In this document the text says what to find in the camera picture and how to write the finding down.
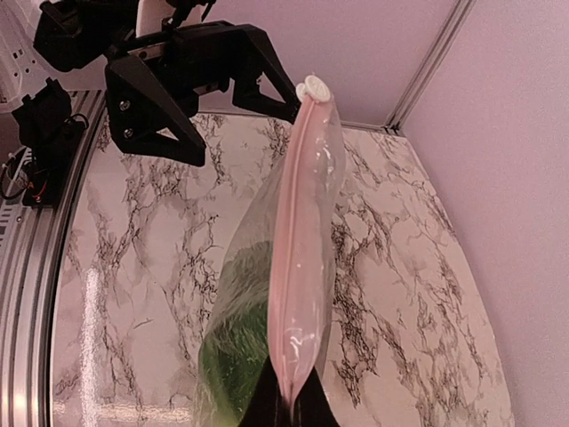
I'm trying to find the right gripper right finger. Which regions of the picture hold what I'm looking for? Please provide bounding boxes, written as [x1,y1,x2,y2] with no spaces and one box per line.
[293,368,340,427]

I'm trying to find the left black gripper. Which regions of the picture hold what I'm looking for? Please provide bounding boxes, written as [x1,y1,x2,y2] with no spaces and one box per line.
[33,1,301,167]

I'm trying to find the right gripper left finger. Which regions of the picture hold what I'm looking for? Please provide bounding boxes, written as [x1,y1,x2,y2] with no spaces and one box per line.
[239,359,289,427]

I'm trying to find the green fake bok choy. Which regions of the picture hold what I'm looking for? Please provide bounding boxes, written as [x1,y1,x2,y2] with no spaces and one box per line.
[198,241,272,426]

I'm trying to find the clear zip top bag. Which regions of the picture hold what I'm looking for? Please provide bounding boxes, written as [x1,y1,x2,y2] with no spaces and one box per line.
[193,75,346,426]

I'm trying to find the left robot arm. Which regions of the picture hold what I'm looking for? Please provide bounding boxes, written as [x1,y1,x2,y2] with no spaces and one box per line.
[1,1,301,207]

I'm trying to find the right aluminium frame post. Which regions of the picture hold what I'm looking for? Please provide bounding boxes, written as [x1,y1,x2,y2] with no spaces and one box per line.
[383,0,477,135]

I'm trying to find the aluminium front rail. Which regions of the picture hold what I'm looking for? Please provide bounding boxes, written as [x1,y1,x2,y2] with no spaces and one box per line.
[1,91,106,426]

